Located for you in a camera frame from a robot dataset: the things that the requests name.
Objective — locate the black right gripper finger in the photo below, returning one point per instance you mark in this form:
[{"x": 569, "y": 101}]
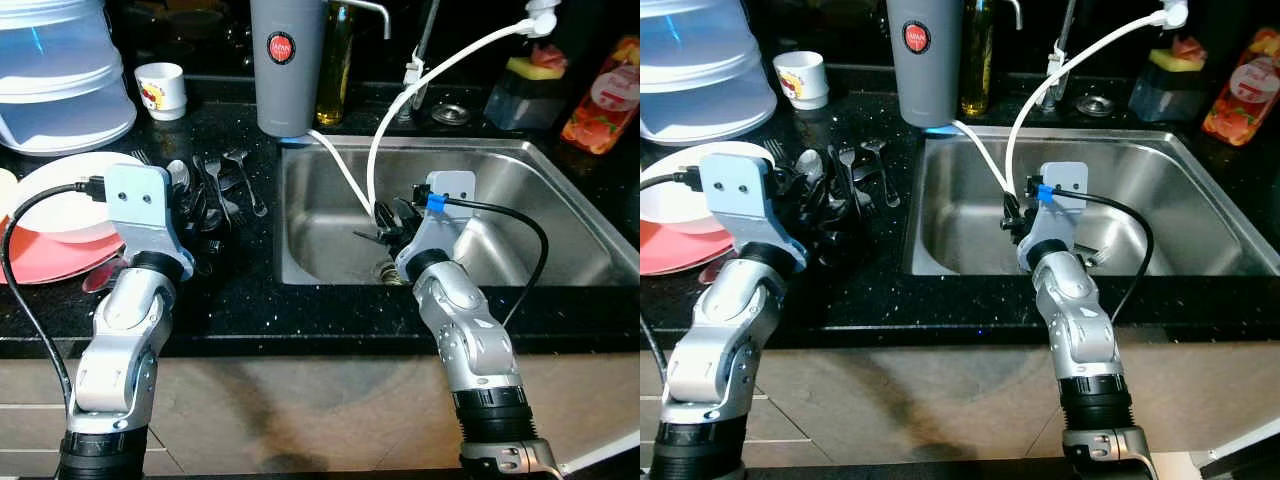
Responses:
[
  {"x": 372, "y": 235},
  {"x": 386, "y": 213}
]

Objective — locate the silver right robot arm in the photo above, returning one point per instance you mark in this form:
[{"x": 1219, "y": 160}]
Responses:
[
  {"x": 470, "y": 340},
  {"x": 1090, "y": 340}
]

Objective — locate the round sink drain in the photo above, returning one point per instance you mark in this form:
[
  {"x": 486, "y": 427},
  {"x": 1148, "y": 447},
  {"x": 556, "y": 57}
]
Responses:
[{"x": 388, "y": 272}]

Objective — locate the chrome sink hole cover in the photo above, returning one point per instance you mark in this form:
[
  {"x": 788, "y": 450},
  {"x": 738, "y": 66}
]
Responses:
[
  {"x": 451, "y": 114},
  {"x": 1095, "y": 105}
]

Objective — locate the white printed mug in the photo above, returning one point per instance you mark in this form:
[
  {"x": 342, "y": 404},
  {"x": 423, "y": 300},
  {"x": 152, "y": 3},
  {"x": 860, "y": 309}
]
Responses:
[
  {"x": 160, "y": 92},
  {"x": 800, "y": 82}
]

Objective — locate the olive oil bottle green cap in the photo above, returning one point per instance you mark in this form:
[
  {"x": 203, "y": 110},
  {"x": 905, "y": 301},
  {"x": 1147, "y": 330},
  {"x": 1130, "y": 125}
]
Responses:
[
  {"x": 337, "y": 70},
  {"x": 978, "y": 65}
]

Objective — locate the stainless steel sink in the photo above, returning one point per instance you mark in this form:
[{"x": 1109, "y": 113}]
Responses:
[
  {"x": 560, "y": 230},
  {"x": 1200, "y": 220}
]

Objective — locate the red plate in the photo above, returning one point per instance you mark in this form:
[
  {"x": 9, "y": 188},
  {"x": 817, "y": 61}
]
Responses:
[
  {"x": 670, "y": 255},
  {"x": 45, "y": 262}
]

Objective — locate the grey water filter canister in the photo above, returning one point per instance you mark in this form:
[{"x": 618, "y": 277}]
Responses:
[
  {"x": 925, "y": 85},
  {"x": 288, "y": 90}
]

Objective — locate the dark sponge holder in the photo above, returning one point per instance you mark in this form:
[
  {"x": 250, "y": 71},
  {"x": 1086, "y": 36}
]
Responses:
[
  {"x": 525, "y": 108},
  {"x": 1165, "y": 98}
]

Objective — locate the chrome sink faucet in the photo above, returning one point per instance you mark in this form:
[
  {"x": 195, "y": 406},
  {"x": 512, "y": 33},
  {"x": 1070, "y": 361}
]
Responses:
[
  {"x": 428, "y": 30},
  {"x": 1067, "y": 30}
]

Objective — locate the beige cabinet door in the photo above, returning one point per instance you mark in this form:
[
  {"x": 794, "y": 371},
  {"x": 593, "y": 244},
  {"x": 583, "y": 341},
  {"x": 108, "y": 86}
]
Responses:
[
  {"x": 300, "y": 410},
  {"x": 1210, "y": 390},
  {"x": 590, "y": 400},
  {"x": 930, "y": 400}
]

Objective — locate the white stacked plastic drawers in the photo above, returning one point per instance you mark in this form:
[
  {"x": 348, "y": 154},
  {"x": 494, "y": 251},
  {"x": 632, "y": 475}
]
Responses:
[
  {"x": 60, "y": 80},
  {"x": 700, "y": 70}
]

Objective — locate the yellow sponge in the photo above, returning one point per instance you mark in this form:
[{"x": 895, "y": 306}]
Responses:
[
  {"x": 525, "y": 68},
  {"x": 1168, "y": 62}
]

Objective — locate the cream plate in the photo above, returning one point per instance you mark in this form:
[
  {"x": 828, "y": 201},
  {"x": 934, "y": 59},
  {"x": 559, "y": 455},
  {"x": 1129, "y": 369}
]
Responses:
[{"x": 6, "y": 192}]

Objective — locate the small chrome tap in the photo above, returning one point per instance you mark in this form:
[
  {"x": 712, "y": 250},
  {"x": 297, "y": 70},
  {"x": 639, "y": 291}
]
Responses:
[
  {"x": 1012, "y": 5},
  {"x": 375, "y": 5}
]

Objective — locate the pink scrubber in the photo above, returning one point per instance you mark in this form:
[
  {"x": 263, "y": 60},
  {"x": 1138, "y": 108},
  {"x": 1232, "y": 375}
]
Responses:
[
  {"x": 1190, "y": 50},
  {"x": 552, "y": 58}
]

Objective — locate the orange soap pump bottle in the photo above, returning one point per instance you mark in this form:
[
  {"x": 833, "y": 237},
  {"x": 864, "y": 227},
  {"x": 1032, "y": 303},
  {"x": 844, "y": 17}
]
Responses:
[
  {"x": 1245, "y": 95},
  {"x": 605, "y": 105}
]

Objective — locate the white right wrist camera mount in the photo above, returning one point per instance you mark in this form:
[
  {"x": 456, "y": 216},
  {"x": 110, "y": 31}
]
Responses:
[
  {"x": 450, "y": 190},
  {"x": 1062, "y": 182}
]

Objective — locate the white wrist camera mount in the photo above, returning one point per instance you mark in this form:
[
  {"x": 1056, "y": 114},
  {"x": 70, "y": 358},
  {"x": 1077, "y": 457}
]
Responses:
[
  {"x": 1062, "y": 182},
  {"x": 740, "y": 195},
  {"x": 140, "y": 205},
  {"x": 450, "y": 190}
]

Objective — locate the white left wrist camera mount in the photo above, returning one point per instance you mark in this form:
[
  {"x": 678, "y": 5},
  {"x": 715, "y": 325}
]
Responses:
[
  {"x": 740, "y": 195},
  {"x": 140, "y": 205}
]

